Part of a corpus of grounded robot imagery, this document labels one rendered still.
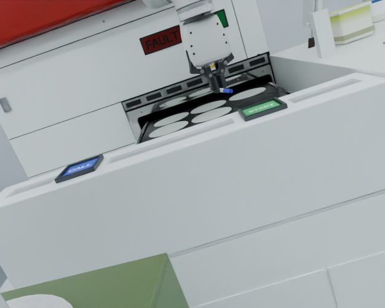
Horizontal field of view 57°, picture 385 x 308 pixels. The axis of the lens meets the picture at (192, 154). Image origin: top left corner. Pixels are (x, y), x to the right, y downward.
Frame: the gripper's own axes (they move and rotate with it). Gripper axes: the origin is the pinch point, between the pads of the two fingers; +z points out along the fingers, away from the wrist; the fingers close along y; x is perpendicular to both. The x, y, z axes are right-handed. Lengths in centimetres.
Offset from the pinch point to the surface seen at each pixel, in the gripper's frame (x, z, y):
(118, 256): 37, 12, 34
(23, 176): -201, 42, 98
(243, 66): -14.0, 0.2, -13.9
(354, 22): 18.2, -4.3, -25.6
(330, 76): 29.3, 1.5, -9.4
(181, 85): -19.2, -0.3, 3.9
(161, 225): 38.8, 9.4, 27.1
